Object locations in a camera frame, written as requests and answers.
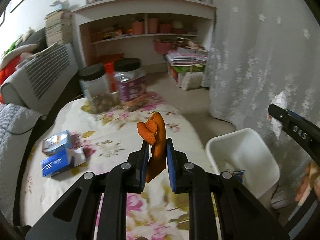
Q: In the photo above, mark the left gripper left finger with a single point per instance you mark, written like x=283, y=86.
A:
x=94, y=207

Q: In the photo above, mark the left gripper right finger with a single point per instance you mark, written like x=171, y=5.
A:
x=220, y=207

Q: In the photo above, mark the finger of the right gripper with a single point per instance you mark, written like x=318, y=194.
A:
x=302, y=131

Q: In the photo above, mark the white tissue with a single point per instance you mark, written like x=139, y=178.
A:
x=276, y=110

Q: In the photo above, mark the large blue biscuit box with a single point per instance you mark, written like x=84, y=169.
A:
x=239, y=175

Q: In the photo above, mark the white trash bin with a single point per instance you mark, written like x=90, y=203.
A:
x=244, y=150

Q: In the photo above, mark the person's right hand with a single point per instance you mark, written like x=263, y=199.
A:
x=308, y=183

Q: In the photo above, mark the small brown blue box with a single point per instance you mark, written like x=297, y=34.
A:
x=56, y=143

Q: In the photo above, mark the floral tablecloth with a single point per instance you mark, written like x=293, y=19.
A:
x=107, y=141

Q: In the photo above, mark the white lace curtain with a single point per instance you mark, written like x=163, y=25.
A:
x=261, y=48

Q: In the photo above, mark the clear jar with nuts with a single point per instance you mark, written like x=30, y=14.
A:
x=96, y=88

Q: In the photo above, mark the pile of papers and boxes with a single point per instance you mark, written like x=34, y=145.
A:
x=186, y=62

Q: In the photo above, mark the grey sofa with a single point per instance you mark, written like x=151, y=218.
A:
x=32, y=95

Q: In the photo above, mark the clear jar purple label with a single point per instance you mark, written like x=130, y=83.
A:
x=131, y=83

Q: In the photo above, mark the red orange box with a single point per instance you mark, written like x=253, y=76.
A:
x=108, y=62

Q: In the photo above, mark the red plush toy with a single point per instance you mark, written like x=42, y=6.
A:
x=9, y=63

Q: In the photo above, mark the white bookshelf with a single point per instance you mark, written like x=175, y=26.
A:
x=139, y=28

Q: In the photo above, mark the stack of books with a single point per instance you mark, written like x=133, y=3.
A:
x=59, y=24

